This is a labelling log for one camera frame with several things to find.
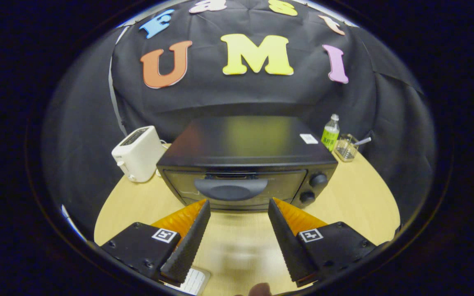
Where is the green label plastic bottle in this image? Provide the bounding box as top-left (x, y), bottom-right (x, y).
top-left (321, 114), bottom-right (340, 152)

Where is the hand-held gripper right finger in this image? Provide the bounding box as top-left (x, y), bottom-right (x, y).
top-left (267, 197), bottom-right (377, 287)

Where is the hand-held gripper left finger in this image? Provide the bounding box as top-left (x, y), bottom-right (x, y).
top-left (100, 199), bottom-right (211, 284)

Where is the small wire basket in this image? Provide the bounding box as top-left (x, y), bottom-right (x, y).
top-left (335, 134), bottom-right (359, 162)

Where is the white pop-up toaster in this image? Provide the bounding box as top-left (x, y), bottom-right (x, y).
top-left (111, 125), bottom-right (167, 183)

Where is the black toaster oven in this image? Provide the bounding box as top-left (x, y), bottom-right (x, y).
top-left (156, 116), bottom-right (339, 212)

